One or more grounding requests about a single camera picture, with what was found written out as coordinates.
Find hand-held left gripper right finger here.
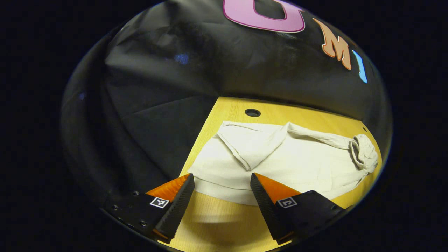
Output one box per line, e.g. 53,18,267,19
250,172,348,245

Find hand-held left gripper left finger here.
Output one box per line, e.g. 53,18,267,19
101,173,196,245

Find white jeans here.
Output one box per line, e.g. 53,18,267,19
187,121,379,206

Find black backdrop cloth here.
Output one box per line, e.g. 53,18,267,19
61,0,392,210

